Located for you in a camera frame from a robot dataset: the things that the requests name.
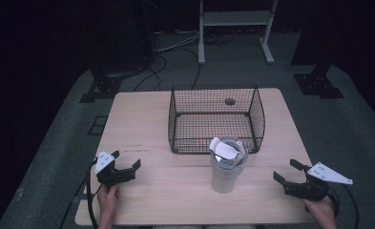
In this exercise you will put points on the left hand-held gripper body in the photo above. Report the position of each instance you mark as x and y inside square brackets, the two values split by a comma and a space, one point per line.
[112, 176]

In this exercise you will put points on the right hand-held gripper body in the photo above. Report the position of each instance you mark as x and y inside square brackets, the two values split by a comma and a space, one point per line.
[312, 187]

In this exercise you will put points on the person's left hand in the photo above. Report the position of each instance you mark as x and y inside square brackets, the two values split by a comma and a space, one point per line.
[108, 197]

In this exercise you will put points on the person's right hand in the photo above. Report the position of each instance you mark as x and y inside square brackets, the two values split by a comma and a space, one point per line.
[320, 210]

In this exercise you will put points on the white tumbler with clear lid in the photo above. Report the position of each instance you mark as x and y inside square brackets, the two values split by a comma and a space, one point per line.
[224, 176]

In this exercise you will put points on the white paper scrap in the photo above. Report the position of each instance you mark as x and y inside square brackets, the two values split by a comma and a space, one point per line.
[223, 149]

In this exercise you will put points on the black stand with base plate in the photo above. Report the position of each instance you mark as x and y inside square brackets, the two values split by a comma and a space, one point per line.
[318, 81]
[104, 86]

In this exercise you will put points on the white metal stand frame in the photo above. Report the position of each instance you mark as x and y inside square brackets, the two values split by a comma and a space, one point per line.
[236, 17]

